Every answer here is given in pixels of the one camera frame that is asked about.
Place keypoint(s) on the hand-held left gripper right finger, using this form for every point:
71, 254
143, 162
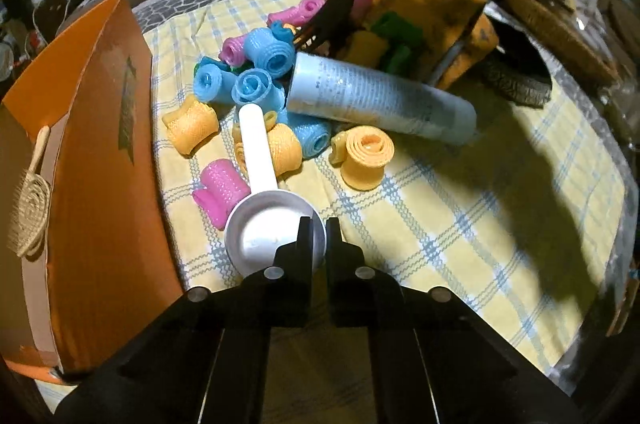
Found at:
334, 264

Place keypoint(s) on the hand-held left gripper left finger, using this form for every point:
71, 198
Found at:
302, 254

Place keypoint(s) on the yellow mesh hair roller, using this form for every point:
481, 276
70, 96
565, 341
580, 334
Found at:
287, 148

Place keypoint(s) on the white plastic scoop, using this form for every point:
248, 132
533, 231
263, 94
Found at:
257, 138

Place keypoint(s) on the pile of colourful hair rollers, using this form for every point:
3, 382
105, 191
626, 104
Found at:
265, 53

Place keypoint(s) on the orange cardboard box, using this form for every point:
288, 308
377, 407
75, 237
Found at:
100, 153

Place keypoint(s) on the light blue spray can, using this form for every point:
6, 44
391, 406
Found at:
375, 96

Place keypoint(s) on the black hair claw clip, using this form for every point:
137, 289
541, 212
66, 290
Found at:
332, 16

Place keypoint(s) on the black patterned headband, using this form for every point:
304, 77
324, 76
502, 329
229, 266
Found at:
520, 63

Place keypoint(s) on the wooden hairbrush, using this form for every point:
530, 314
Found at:
30, 204

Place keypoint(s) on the yellow patterned cloth pouch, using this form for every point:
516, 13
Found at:
430, 3

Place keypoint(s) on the wicker basket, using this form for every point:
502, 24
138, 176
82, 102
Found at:
550, 28

